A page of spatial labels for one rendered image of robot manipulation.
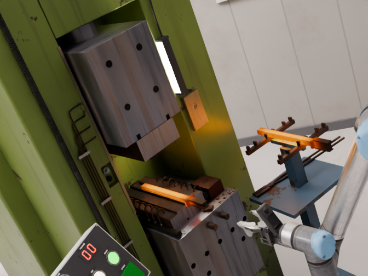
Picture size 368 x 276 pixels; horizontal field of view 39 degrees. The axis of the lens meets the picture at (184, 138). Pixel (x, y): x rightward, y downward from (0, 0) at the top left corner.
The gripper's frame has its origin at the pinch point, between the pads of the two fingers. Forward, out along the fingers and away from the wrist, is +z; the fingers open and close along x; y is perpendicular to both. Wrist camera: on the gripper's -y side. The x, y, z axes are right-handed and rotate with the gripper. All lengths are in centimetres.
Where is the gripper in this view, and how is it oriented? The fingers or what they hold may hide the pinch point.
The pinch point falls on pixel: (245, 216)
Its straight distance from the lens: 201.1
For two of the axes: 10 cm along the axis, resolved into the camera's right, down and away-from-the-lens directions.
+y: 3.3, 8.6, 3.9
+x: 6.9, -5.1, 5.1
